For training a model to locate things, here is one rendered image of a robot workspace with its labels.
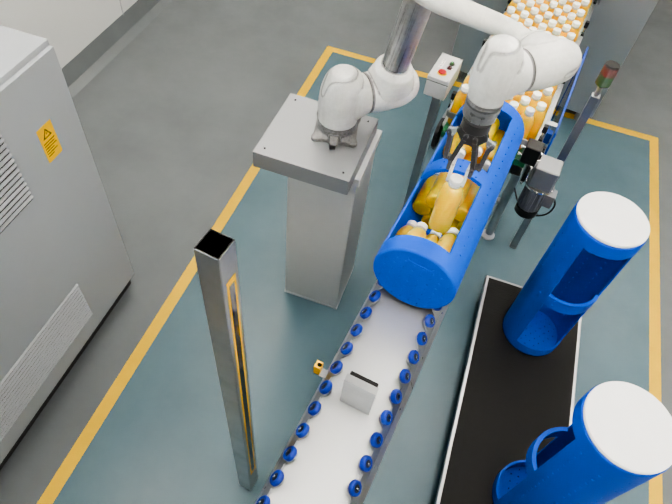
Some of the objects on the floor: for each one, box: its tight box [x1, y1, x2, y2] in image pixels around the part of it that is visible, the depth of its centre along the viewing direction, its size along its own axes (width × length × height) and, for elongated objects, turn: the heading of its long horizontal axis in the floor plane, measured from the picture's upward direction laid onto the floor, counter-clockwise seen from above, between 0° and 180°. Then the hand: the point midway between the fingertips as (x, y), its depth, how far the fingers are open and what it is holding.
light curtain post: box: [194, 229, 258, 491], centre depth 178 cm, size 6×6×170 cm
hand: (458, 172), depth 158 cm, fingers closed on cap, 4 cm apart
